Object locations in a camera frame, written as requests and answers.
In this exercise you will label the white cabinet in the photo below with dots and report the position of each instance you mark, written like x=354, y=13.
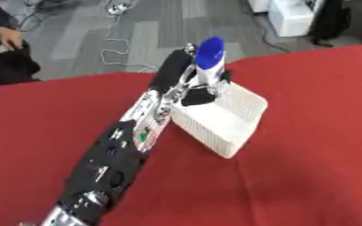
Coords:
x=294, y=17

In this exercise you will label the white bottle with blue cap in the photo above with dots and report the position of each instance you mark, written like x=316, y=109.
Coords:
x=211, y=57

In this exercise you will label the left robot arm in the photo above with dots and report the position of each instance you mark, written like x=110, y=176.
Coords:
x=112, y=159

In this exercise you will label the white power strip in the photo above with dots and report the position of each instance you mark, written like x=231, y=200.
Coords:
x=116, y=9

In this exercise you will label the person's hand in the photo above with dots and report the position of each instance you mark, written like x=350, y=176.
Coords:
x=10, y=36

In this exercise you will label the person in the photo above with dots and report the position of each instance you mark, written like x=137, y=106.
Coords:
x=4, y=44

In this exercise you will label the white perforated box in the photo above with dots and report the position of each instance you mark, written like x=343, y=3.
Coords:
x=221, y=120

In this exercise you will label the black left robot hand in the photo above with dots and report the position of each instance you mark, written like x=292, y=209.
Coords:
x=171, y=72

